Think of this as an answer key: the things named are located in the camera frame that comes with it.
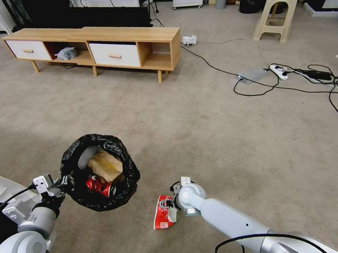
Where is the crushed red drink can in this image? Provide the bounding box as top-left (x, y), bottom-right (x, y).
top-left (85, 172), bottom-right (118, 201)

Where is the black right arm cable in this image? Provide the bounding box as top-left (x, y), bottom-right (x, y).
top-left (213, 225), bottom-right (327, 253)

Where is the black floor cable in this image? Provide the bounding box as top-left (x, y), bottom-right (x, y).
top-left (181, 39), bottom-right (241, 85)

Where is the grey plastic bag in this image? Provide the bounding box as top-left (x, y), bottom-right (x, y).
top-left (54, 46), bottom-right (81, 63)

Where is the small grey waste bin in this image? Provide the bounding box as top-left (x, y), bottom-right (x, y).
top-left (214, 0), bottom-right (230, 11)

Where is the flat grey box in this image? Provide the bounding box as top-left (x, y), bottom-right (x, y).
top-left (235, 66), bottom-right (270, 87)

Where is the black power adapter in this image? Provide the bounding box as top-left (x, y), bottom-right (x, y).
top-left (307, 67), bottom-right (334, 83)

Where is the wooden low cabinet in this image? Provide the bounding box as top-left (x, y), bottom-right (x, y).
top-left (1, 9), bottom-right (187, 102)

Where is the crumpled brown paper bag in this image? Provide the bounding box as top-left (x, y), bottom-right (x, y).
top-left (86, 147), bottom-right (125, 185)

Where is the long white power strip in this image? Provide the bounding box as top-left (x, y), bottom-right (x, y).
top-left (268, 62), bottom-right (289, 83)

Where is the large black screen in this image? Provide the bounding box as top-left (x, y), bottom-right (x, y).
top-left (21, 0), bottom-right (157, 43)

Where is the white cabinet drawer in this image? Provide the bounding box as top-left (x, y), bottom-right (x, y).
top-left (6, 35), bottom-right (52, 66)
top-left (88, 37), bottom-right (141, 73)

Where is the red paper packet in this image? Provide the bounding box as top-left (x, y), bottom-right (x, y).
top-left (149, 192), bottom-right (181, 231)

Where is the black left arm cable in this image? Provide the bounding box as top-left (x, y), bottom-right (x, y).
top-left (0, 184), bottom-right (43, 216)

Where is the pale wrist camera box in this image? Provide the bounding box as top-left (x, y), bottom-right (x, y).
top-left (32, 173), bottom-right (56, 195)

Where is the black bin bag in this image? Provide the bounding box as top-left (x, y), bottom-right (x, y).
top-left (55, 129), bottom-right (145, 216)

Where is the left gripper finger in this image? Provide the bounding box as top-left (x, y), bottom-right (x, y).
top-left (51, 185), bottom-right (70, 199)
top-left (53, 174), bottom-right (72, 190)

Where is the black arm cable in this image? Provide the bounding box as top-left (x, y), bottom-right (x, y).
top-left (213, 225), bottom-right (327, 253)
top-left (0, 184), bottom-right (43, 216)

